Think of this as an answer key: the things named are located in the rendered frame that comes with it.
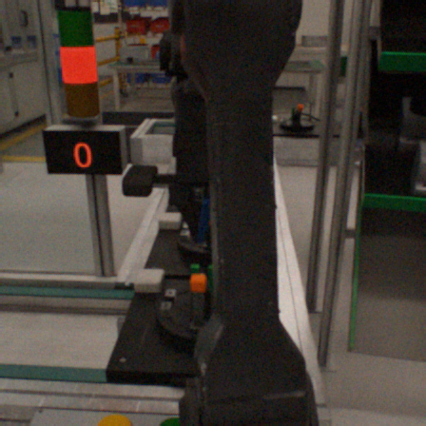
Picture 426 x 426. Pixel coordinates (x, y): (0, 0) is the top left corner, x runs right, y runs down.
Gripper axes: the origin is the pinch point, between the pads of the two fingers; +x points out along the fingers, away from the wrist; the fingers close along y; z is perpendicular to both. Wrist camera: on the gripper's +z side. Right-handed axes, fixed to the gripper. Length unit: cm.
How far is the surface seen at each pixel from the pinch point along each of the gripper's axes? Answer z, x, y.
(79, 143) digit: 12.8, -6.7, 19.0
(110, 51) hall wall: 1084, 61, 267
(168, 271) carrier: 18.0, 18.3, 6.5
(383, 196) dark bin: -5.4, -5.8, -22.0
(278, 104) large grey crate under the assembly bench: 540, 79, -64
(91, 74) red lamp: 14.1, -16.7, 16.6
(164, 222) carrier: 36.5, 16.7, 9.6
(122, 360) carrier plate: -6.7, 18.2, 9.9
